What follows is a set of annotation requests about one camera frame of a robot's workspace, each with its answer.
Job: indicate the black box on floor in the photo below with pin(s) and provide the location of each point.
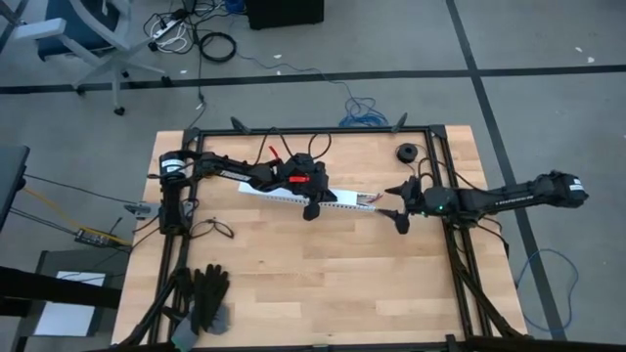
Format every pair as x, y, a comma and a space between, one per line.
283, 13

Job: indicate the white power strip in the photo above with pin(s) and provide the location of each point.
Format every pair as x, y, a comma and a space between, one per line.
168, 29

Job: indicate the white paper sheet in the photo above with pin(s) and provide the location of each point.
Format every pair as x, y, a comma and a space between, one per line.
63, 318

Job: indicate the black aluminium table frame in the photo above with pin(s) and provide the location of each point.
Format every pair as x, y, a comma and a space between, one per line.
371, 129

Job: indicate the black glove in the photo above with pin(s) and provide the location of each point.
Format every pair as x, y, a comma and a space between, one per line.
210, 293

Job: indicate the grey green glove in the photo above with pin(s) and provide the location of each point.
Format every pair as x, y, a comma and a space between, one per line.
183, 335

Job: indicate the dark side desk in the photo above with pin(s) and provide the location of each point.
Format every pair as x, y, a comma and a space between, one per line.
12, 176

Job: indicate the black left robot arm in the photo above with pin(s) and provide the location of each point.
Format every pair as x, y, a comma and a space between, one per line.
225, 171

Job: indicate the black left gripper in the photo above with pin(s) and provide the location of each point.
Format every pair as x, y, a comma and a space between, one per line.
313, 207

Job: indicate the white blue office chair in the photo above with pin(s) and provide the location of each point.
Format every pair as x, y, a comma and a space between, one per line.
88, 34

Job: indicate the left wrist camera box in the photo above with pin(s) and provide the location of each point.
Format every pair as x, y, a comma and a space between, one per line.
303, 171

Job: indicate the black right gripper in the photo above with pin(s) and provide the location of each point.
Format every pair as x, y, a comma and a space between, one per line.
413, 200

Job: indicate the small black electronics box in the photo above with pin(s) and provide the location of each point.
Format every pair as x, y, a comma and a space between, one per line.
90, 238

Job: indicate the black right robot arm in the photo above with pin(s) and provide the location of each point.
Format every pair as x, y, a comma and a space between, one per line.
513, 198

